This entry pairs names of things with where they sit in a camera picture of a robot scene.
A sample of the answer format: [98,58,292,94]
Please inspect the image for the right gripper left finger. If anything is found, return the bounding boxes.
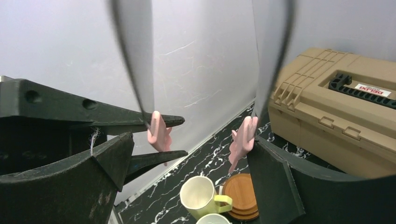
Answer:
[0,132,134,224]

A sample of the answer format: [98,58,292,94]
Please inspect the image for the pink handled metal tongs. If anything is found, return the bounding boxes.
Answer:
[109,0,297,173]

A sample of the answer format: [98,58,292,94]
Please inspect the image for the wooden coaster stack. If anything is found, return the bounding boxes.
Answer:
[221,173,259,221]

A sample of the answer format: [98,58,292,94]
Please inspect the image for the white grey mug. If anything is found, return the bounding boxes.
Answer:
[196,214,231,224]

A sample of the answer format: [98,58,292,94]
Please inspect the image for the yellow green mug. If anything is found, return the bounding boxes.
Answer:
[179,176,233,220]

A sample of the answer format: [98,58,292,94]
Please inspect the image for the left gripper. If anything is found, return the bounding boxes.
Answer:
[0,78,185,177]

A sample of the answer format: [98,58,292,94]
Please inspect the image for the tan plastic toolbox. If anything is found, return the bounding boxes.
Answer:
[268,48,396,178]

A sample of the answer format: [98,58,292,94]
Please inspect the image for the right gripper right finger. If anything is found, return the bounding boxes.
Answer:
[247,137,396,224]

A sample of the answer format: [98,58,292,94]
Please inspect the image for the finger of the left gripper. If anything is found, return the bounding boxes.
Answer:
[124,150,188,185]

